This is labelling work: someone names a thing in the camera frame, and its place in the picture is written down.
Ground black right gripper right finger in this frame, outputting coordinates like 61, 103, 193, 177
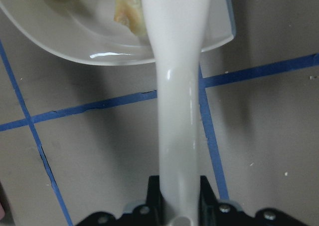
199, 176, 218, 226

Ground toy bread ring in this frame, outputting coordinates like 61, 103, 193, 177
112, 0, 148, 37

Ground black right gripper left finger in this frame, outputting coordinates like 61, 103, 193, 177
146, 176, 164, 226

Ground beige dustpan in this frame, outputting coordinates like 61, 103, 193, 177
0, 0, 237, 66

